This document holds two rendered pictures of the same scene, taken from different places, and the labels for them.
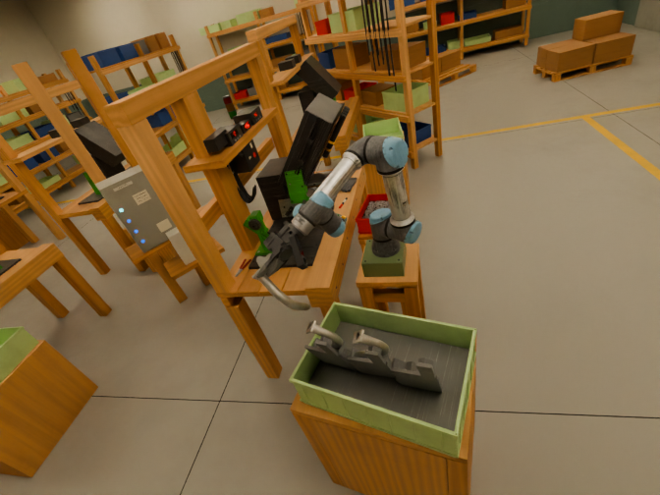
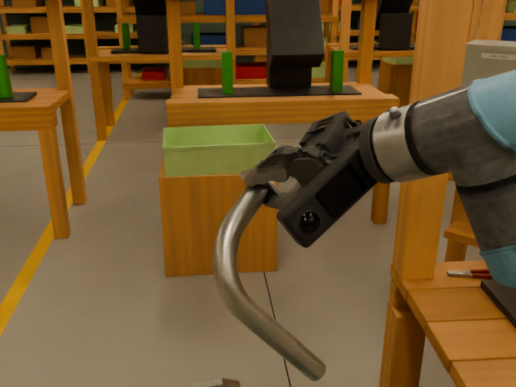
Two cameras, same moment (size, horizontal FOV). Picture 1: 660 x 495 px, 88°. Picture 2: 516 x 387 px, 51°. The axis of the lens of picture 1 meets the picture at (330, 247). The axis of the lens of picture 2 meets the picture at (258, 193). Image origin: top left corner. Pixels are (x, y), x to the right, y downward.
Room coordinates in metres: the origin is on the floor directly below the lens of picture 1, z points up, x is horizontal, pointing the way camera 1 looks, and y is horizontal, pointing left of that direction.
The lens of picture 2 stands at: (0.66, -0.34, 1.64)
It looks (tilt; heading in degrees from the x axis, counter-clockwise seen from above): 22 degrees down; 65
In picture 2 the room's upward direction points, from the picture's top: straight up
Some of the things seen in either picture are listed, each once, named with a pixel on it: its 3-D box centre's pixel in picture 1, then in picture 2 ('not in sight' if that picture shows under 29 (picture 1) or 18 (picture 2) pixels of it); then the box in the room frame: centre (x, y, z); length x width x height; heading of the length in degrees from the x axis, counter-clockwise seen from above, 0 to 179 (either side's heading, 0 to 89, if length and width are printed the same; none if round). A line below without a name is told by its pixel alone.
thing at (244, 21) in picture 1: (267, 57); not in sight; (11.07, 0.16, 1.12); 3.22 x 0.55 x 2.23; 71
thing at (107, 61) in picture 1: (157, 107); not in sight; (7.59, 2.46, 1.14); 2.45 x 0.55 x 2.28; 161
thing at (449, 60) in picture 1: (442, 68); not in sight; (7.95, -3.52, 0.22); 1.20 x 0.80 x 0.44; 111
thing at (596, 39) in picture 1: (582, 45); not in sight; (6.00, -5.17, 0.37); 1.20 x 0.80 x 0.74; 79
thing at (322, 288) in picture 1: (343, 219); not in sight; (2.04, -0.15, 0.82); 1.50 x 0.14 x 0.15; 159
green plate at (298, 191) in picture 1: (297, 184); not in sight; (2.05, 0.08, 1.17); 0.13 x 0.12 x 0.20; 159
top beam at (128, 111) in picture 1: (205, 73); not in sight; (2.25, 0.40, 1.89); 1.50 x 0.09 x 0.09; 159
